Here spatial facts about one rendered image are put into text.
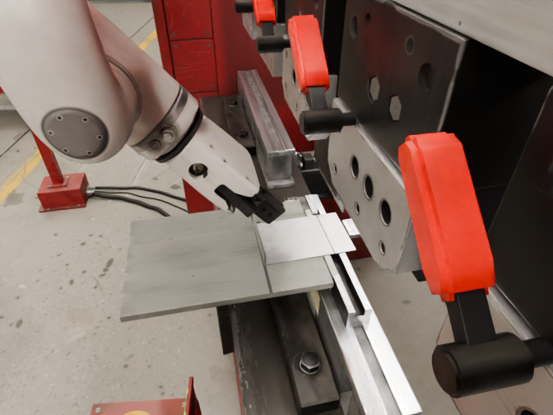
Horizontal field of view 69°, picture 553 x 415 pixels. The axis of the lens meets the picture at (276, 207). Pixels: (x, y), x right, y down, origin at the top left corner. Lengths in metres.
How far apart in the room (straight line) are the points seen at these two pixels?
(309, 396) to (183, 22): 1.06
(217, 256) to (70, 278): 1.58
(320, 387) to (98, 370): 1.27
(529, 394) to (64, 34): 0.32
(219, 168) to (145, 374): 1.31
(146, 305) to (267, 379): 0.19
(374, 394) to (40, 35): 0.44
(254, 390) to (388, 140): 0.40
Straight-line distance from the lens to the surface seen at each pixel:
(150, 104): 0.40
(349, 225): 0.60
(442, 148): 0.17
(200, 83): 1.35
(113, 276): 2.02
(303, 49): 0.32
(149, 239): 0.60
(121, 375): 1.69
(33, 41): 0.32
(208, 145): 0.43
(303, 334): 0.59
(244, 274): 0.53
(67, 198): 2.50
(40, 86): 0.33
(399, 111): 0.26
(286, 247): 0.56
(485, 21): 0.20
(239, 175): 0.43
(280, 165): 0.88
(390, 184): 0.26
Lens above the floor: 1.39
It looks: 38 degrees down
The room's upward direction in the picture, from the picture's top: straight up
